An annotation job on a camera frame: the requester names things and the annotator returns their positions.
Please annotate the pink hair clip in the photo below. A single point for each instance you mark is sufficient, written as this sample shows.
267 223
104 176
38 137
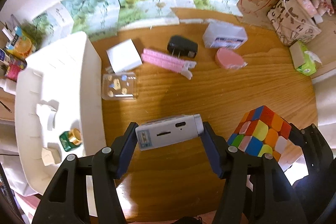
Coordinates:
162 60

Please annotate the green perfume bottle gold cap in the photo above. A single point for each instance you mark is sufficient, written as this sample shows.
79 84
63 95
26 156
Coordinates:
68 139

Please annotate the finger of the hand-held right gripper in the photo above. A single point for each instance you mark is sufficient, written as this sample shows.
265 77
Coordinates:
315 150

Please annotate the white charger cube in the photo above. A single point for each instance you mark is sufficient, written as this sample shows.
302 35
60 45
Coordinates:
123 56

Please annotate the pink correction tape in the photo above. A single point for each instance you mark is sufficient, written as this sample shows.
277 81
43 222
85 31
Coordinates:
228 58

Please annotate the brown cardboard sheet red print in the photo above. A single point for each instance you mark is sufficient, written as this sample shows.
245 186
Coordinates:
254 1

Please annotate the beige small box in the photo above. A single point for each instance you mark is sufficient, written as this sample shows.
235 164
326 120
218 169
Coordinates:
50 157

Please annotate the black power adapter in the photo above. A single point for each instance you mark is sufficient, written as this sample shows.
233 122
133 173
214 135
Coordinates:
183 45

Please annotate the pink container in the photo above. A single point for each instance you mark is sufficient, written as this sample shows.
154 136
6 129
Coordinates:
13 70

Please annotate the clear plastic box blue label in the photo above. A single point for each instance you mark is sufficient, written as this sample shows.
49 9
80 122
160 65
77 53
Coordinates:
225 36

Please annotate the white small box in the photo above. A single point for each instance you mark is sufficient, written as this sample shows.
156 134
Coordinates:
318 19

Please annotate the letter print fabric bag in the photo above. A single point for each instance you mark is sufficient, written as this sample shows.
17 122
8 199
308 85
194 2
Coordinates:
291 22

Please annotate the green tissue pack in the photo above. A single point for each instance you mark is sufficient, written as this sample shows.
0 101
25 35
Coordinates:
302 58

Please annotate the white plastic storage tray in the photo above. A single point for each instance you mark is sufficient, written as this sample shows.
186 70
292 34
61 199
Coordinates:
86 82

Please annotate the white compact camera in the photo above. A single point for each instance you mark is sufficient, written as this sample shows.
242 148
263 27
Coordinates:
168 132

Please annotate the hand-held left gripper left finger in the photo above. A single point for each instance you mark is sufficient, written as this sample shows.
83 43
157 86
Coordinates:
128 148

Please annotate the colourful puzzle cube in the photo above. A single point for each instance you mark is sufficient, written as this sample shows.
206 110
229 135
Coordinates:
260 132

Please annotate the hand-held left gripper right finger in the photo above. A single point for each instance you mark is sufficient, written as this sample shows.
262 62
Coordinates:
212 153

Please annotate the clear sticker box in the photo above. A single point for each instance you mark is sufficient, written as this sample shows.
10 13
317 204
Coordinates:
119 86

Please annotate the orange juice carton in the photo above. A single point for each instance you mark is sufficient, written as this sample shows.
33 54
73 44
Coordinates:
21 43

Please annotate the blue white tube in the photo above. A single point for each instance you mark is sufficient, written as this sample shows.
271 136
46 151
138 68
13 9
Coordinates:
2 56

